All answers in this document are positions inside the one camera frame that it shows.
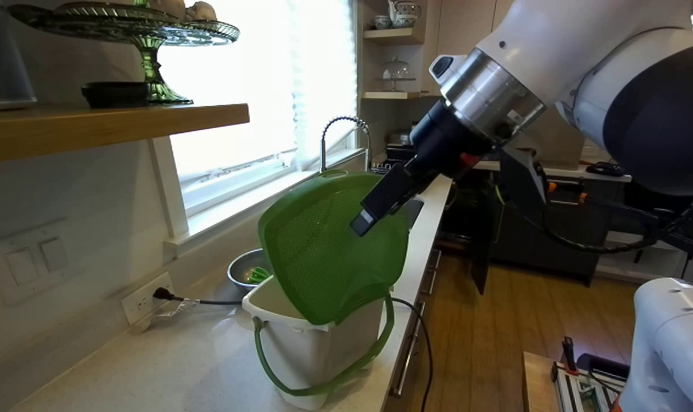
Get drawer handle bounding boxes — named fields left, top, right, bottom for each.
left=419, top=249, right=442, bottom=296
left=392, top=302, right=426, bottom=397

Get green bin lid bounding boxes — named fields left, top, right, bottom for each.
left=258, top=171, right=411, bottom=326

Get white and green bin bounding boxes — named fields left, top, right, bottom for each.
left=242, top=171, right=411, bottom=410

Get white patterned teapot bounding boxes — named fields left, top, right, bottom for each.
left=387, top=0, right=422, bottom=29

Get white wall socket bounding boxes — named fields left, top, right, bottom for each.
left=121, top=272, right=175, bottom=326

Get black and red tool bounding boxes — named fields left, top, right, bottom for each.
left=561, top=336, right=579, bottom=376

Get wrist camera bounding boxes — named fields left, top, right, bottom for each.
left=498, top=148, right=548, bottom=215

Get metal bowl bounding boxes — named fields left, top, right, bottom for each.
left=227, top=248, right=274, bottom=294

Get window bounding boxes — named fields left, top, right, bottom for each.
left=156, top=0, right=371, bottom=217

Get green bin handle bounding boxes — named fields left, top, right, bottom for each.
left=254, top=295, right=395, bottom=397

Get dark kitchen island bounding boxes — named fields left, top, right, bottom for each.
left=438, top=160, right=633, bottom=295

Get spring neck tap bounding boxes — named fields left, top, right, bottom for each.
left=320, top=116, right=373, bottom=174

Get green glass cake stand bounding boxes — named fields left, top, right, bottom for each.
left=9, top=0, right=241, bottom=106

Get black cable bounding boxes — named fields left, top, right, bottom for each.
left=153, top=288, right=433, bottom=412

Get wooden wall shelf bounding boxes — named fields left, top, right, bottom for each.
left=0, top=103, right=250, bottom=164

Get grey vase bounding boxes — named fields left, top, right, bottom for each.
left=0, top=0, right=38, bottom=111

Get white switch plate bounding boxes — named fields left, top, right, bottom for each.
left=0, top=226, right=86, bottom=307

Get black bowl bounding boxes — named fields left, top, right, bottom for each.
left=81, top=81, right=152, bottom=109

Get glass domed cake stand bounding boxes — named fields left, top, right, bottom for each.
left=375, top=57, right=417, bottom=92

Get wooden corner shelves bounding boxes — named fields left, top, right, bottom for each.
left=359, top=0, right=441, bottom=102

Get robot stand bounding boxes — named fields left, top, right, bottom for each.
left=522, top=351, right=630, bottom=412

